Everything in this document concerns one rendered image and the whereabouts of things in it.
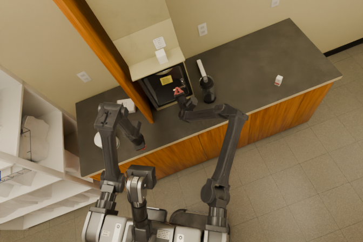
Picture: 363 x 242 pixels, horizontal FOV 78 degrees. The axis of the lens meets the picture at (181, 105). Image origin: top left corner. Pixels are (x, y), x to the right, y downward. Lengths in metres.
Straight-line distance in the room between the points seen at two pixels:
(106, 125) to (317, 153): 2.22
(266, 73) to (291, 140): 1.02
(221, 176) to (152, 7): 0.83
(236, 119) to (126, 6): 0.71
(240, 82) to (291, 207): 1.31
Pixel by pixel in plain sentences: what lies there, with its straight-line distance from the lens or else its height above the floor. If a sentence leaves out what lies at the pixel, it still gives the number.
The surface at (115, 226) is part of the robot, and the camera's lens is 1.04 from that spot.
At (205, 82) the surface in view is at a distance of 1.56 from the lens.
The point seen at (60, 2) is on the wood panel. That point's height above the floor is 2.02.
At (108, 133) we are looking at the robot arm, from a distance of 0.93.
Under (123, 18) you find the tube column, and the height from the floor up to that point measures 1.80.
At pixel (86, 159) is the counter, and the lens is 1.92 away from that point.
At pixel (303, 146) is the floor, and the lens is 2.69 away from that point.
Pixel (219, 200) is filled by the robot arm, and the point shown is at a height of 1.48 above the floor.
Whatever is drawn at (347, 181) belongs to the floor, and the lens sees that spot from 2.71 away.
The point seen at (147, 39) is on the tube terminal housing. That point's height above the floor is 1.64.
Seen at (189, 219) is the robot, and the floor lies 0.24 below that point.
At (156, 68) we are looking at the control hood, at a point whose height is 1.51.
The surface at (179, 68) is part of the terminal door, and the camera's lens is 1.47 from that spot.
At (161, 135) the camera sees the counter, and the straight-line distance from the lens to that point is 1.71.
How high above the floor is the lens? 2.46
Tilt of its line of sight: 59 degrees down
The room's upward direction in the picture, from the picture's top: 24 degrees counter-clockwise
